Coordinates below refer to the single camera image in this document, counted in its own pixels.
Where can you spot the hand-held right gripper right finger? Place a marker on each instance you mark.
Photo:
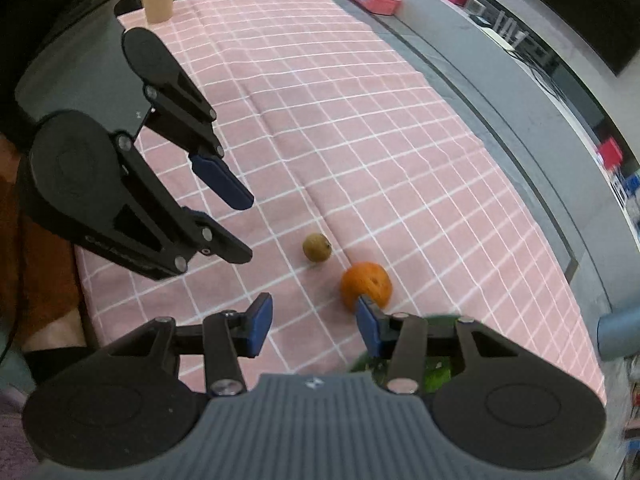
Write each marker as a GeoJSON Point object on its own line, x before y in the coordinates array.
{"type": "Point", "coordinates": [369, 327]}

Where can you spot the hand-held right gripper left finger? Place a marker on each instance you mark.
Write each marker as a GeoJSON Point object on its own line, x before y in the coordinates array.
{"type": "Point", "coordinates": [260, 325]}

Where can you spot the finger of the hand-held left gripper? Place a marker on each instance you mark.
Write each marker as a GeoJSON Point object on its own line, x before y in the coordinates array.
{"type": "Point", "coordinates": [200, 232]}
{"type": "Point", "coordinates": [220, 182]}

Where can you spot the orange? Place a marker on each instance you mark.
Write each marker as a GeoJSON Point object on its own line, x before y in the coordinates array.
{"type": "Point", "coordinates": [367, 282]}

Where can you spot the green plastic colander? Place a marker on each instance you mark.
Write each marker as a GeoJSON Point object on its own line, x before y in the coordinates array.
{"type": "Point", "coordinates": [439, 374]}

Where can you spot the brown kiwi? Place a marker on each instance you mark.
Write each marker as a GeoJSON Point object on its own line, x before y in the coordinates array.
{"type": "Point", "coordinates": [316, 248]}

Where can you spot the pink checked cloth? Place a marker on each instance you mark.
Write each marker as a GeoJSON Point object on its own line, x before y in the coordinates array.
{"type": "Point", "coordinates": [350, 135]}

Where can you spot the blue-grey pedal trash can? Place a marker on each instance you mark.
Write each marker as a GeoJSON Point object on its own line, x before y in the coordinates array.
{"type": "Point", "coordinates": [620, 335]}

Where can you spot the white marble television ledge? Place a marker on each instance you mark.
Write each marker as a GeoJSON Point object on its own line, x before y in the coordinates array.
{"type": "Point", "coordinates": [500, 60]}

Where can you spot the red cube box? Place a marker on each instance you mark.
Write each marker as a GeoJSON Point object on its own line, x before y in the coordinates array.
{"type": "Point", "coordinates": [611, 152]}

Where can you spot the white router with antennas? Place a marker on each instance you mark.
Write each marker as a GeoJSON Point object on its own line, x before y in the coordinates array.
{"type": "Point", "coordinates": [510, 30]}

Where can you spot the black wall television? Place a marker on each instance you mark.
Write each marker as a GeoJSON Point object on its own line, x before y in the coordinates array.
{"type": "Point", "coordinates": [600, 0]}

